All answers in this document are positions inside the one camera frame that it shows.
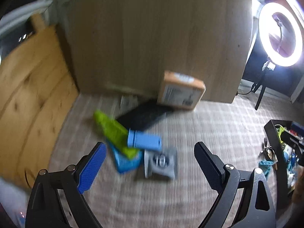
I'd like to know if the black ring light tripod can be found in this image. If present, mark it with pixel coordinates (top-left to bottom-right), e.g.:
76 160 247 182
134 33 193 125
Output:
236 60 276 111

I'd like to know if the lime green tube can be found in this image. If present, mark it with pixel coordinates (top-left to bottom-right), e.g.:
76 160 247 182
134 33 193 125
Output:
93 110 139 160

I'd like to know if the knotty pine wood panel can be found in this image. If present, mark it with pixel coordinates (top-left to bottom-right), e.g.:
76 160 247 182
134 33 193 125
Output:
1 14 79 188

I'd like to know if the black foil pouch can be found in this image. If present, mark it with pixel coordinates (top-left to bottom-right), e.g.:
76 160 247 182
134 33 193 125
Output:
116 99 174 131

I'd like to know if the light blue plastic block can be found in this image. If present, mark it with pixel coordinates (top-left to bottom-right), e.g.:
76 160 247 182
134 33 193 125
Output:
127 130 162 151

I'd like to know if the grey foil pouch with logo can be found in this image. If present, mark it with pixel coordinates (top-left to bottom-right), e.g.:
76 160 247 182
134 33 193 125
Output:
144 147 178 179

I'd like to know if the small white snack sachet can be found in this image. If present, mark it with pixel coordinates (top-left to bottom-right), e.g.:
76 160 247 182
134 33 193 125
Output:
120 95 139 114

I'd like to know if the blue tissue packet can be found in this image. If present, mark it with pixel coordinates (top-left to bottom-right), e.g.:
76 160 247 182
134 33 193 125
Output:
108 142 144 174

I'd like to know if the white ring light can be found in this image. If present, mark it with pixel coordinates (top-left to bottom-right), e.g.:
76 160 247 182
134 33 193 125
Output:
259 3 303 67

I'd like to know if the black storage tray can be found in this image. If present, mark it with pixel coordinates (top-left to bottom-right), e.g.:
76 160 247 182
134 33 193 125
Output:
264 120 303 211

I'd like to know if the light wood cabinet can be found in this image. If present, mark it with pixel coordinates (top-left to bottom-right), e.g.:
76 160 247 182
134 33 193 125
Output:
54 0 253 103

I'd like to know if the orange cardboard box with label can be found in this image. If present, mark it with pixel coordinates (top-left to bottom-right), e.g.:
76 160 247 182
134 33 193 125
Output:
157 70 206 110

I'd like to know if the small cyan plastic tool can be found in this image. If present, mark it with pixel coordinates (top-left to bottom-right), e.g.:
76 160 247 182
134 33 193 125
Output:
258 160 274 179

